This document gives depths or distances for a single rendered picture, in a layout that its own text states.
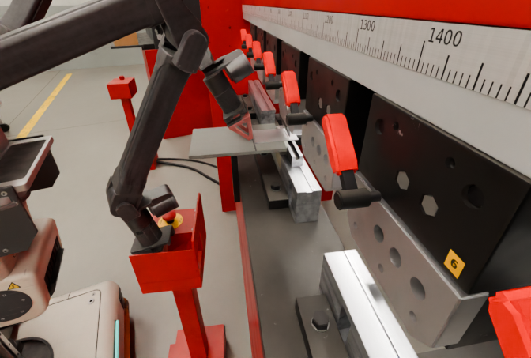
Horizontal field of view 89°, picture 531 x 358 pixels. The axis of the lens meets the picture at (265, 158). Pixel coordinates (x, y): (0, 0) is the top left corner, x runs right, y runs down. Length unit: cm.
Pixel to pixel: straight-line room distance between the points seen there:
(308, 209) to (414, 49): 50
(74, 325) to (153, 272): 65
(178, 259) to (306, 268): 33
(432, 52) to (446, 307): 17
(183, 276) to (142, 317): 87
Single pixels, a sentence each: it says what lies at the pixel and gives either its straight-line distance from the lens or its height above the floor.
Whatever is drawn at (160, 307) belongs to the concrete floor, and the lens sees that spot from 167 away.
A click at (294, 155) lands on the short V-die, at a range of 72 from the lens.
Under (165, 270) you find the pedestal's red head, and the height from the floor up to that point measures 75.
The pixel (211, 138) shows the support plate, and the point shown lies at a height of 100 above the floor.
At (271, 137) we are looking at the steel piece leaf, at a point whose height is 100.
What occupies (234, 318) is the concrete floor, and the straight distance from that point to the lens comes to 156.
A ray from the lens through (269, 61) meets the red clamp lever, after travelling 64.
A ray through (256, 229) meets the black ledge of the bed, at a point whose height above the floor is 88.
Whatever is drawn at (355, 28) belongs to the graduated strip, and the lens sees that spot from 32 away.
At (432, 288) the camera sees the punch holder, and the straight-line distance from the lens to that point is 24.
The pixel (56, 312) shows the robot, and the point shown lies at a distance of 150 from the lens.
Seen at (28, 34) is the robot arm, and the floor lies 131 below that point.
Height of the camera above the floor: 135
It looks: 30 degrees down
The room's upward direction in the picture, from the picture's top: straight up
